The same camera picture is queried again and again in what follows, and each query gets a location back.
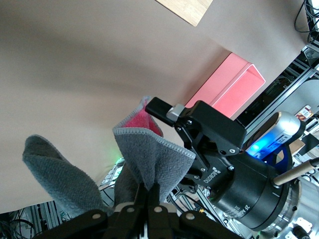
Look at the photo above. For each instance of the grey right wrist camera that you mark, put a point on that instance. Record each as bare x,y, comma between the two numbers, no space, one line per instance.
286,129

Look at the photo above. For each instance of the pink plastic bin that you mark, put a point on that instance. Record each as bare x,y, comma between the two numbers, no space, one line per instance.
224,82

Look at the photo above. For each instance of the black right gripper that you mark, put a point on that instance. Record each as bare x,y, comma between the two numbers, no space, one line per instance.
249,194

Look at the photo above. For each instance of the aluminium frame profile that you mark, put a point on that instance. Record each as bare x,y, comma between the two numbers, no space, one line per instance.
40,211

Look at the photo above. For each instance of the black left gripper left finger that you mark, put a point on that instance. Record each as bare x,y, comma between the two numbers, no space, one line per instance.
119,224

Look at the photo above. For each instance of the aluminium frame structure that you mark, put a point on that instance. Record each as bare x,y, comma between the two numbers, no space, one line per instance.
294,83

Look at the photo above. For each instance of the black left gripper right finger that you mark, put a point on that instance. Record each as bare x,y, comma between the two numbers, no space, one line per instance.
179,224

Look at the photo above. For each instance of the wooden cutting board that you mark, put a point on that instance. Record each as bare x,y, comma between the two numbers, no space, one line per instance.
189,10

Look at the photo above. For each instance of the grey and red cloth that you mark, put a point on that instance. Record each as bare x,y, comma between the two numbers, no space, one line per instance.
149,154

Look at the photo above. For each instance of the tan stub rod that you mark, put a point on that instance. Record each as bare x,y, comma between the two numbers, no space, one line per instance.
294,173

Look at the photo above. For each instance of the red and white box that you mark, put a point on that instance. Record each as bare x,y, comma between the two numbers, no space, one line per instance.
305,113

